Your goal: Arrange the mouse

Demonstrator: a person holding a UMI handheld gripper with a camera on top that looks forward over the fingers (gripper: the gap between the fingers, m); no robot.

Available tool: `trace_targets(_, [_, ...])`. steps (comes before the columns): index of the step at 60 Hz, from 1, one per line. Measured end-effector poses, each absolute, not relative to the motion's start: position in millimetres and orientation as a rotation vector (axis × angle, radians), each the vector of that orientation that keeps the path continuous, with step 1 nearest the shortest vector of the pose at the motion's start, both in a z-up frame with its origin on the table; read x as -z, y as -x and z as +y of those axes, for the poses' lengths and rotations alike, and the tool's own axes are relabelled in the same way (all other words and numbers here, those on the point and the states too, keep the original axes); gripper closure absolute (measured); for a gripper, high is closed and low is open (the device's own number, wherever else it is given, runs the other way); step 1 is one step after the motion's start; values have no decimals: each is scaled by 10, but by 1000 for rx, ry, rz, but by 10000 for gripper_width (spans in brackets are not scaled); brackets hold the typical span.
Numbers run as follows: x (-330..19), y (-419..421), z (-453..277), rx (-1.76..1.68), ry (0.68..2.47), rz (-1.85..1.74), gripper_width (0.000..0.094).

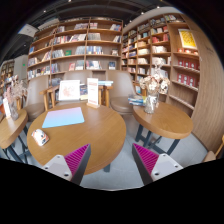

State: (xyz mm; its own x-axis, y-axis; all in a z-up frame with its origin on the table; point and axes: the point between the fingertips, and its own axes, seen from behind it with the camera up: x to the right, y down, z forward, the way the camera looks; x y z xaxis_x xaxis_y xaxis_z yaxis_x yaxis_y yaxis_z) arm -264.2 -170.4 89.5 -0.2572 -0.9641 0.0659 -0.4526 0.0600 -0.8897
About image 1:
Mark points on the beige chair at left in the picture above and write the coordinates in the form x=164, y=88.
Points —
x=37, y=92

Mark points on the white framed picture board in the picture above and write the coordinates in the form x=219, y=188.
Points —
x=69, y=90

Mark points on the round wooden table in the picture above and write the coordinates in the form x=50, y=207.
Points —
x=103, y=128
x=10, y=130
x=167, y=121

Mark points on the stack of books on chair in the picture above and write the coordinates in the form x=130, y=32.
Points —
x=137, y=100

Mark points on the yellow poster on shelf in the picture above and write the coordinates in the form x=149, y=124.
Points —
x=187, y=39

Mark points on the white sign in wooden stand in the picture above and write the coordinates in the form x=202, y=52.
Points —
x=93, y=97

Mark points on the round wooden left table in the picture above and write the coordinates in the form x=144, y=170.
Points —
x=10, y=130

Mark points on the glass vase with dried flowers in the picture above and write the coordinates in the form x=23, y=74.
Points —
x=155, y=84

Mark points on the wooden bookshelf at right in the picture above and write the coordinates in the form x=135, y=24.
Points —
x=158, y=37

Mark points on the round wooden centre table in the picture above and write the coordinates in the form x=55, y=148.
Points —
x=103, y=128

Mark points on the round wooden right table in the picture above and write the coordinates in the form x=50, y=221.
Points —
x=167, y=121

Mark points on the large wooden bookshelf centre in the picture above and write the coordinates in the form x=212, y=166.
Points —
x=89, y=43

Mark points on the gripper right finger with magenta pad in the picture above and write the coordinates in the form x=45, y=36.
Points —
x=153, y=166

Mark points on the beige chair behind right table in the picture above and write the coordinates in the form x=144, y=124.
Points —
x=122, y=89

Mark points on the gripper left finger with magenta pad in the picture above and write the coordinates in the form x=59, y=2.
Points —
x=72, y=166

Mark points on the left vase with dried flowers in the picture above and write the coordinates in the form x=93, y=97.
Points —
x=14, y=93

